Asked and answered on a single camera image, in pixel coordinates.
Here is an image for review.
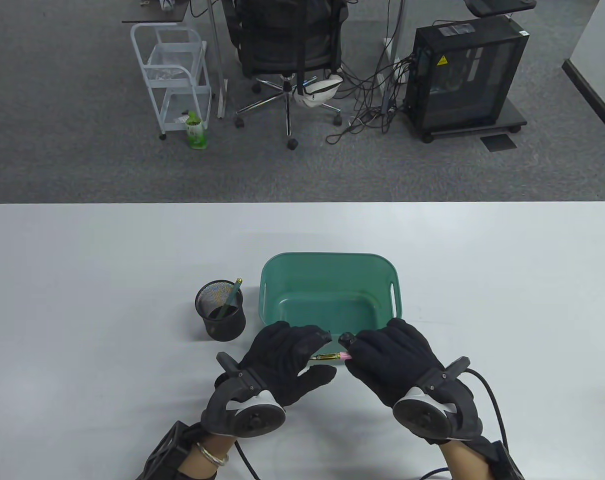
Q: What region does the black computer tower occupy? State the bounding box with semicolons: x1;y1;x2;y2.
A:
405;15;531;136

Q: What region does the person's right hand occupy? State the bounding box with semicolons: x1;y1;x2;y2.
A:
338;319;446;410

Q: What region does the white desk leg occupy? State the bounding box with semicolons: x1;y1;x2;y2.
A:
382;0;408;101
208;0;228;119

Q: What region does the white rolling cart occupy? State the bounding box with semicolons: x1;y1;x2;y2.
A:
130;23;213;141

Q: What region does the black right wrist mount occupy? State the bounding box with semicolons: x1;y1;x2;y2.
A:
477;439;526;480

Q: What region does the black wheeled platform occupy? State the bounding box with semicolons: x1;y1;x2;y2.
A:
402;97;528;144

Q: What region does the silver bracelet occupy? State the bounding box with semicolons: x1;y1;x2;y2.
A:
196;442;231;467

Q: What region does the black glove cable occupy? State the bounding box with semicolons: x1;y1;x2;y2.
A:
235;440;262;480
417;369;509;480

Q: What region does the dark desk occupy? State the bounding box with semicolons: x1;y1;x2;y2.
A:
121;0;191;24

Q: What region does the grey left hand tracker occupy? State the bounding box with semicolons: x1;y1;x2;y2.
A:
201;351;287;439

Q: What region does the white helmet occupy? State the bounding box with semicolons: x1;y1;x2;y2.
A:
293;75;344;109

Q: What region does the black office chair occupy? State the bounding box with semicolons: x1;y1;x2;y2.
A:
221;0;351;151

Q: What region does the black mesh pen holder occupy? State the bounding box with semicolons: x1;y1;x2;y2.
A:
195;280;247;343

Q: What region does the green plastic bottle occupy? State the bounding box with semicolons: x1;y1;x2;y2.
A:
185;111;208;150

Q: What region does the green plastic basket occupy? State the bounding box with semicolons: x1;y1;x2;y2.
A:
259;252;403;368

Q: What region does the person's right forearm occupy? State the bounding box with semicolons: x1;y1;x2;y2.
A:
440;440;498;480

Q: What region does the black wrist mount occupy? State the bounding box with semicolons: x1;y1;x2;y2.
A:
143;421;204;480
477;439;526;480

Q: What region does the black right glove cable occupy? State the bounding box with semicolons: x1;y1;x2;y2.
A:
417;369;509;480

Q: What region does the person's left forearm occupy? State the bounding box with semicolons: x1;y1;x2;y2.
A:
177;434;241;480

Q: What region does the black left glove cable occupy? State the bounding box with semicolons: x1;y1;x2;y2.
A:
235;440;262;480

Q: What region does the grey right hand tracker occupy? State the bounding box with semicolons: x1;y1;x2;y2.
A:
391;356;483;445

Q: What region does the person's left hand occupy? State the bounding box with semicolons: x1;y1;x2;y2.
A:
239;320;337;407

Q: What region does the green fountain pen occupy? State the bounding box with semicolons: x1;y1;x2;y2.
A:
218;278;244;318

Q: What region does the black stand base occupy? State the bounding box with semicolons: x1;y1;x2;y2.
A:
465;0;537;18

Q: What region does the black left wrist mount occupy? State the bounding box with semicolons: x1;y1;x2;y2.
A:
143;421;204;480

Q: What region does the black floor plate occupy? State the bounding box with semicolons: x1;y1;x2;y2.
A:
480;134;517;152

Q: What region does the grey hand tracker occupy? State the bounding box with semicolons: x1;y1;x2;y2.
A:
201;351;287;439
391;356;483;445

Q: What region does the tangle of black cables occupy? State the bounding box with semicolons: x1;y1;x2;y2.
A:
325;50;418;146

